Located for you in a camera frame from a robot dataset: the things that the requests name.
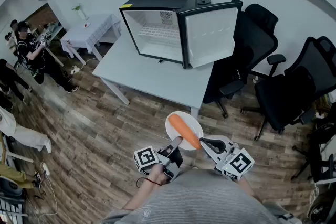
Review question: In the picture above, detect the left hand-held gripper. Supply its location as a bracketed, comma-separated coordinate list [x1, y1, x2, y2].
[133, 136, 184, 183]

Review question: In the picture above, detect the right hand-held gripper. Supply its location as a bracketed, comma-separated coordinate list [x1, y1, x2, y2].
[199, 135, 256, 182]

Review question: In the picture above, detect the orange carrot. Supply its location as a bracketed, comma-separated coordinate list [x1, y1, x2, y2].
[167, 113, 203, 151]

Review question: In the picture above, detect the white round plate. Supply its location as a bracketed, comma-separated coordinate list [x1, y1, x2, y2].
[164, 111, 204, 152]

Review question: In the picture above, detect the person's right forearm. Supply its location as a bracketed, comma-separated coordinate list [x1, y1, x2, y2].
[237, 175, 264, 205]

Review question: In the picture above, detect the person's left forearm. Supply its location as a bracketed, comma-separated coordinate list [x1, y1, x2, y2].
[122, 178, 164, 212]

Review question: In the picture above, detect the person's left hand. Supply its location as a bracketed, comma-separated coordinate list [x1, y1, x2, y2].
[148, 164, 170, 185]

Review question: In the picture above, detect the person's grey striped shirt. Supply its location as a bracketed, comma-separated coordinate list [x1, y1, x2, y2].
[99, 169, 298, 224]

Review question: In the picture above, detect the black office chair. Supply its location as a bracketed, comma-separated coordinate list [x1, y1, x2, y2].
[240, 36, 336, 142]
[290, 110, 336, 184]
[203, 4, 287, 119]

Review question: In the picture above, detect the table with checked cloth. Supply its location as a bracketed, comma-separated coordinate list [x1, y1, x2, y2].
[60, 13, 123, 66]

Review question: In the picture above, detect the white vase with green plant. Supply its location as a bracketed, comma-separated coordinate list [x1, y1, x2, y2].
[71, 3, 90, 22]

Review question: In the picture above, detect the red string bracelet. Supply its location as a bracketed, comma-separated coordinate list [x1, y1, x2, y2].
[145, 177, 163, 186]

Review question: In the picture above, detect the black cable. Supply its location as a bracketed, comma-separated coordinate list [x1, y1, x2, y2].
[135, 176, 156, 190]

